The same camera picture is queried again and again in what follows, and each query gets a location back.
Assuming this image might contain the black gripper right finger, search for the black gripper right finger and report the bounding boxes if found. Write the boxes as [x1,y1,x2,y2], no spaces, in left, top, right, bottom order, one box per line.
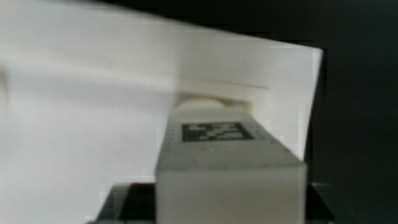
[304,183,336,224]

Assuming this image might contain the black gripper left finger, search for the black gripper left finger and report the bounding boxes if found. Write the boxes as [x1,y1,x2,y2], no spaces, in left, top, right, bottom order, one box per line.
[87,183,156,224]

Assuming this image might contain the white table leg with tag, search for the white table leg with tag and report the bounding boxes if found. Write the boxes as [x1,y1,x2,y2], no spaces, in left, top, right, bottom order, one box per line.
[155,98,307,224]

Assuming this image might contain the white square table top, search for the white square table top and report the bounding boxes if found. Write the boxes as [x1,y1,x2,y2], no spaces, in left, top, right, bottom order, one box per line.
[0,0,322,224]

